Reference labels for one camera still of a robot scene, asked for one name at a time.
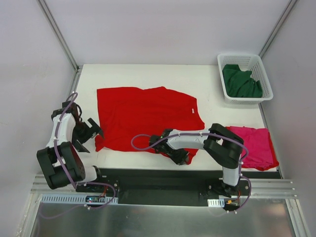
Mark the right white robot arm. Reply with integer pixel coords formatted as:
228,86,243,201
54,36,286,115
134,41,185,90
149,123,244,198

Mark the white plastic basket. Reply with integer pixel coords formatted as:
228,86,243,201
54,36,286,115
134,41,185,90
217,53,274,105

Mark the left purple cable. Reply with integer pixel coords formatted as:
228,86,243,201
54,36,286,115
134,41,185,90
39,92,117,219

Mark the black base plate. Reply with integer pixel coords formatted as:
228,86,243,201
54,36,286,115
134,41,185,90
75,168,251,205

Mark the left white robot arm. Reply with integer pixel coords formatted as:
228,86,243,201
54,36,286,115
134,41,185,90
37,101,105,192

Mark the right white cable duct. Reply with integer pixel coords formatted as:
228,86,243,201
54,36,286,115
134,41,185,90
207,198,225,208

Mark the white cable duct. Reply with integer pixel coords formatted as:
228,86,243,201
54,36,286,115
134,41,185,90
207,198,225,208
41,194,119,205

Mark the left white cable duct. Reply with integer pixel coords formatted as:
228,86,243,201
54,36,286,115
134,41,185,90
41,194,119,205

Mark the aluminium rail frame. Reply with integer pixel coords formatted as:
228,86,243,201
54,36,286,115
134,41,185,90
30,64,310,237

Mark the green t shirt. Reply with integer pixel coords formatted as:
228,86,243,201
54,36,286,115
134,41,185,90
222,64,263,98

